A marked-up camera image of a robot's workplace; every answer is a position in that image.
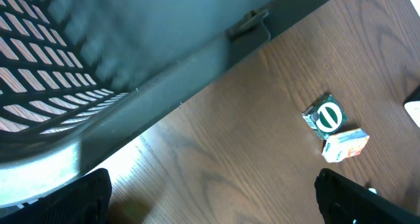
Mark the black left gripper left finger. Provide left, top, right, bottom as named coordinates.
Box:
left=1, top=168, right=112, bottom=224

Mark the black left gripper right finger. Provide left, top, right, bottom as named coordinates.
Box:
left=314, top=168, right=419, bottom=223

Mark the orange tissue pack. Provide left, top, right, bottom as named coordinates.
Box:
left=322, top=128, right=370, bottom=163

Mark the round clear packaged item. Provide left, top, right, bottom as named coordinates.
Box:
left=302, top=93, right=348, bottom=140

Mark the dark grey plastic basket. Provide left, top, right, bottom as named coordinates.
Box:
left=1, top=0, right=329, bottom=208

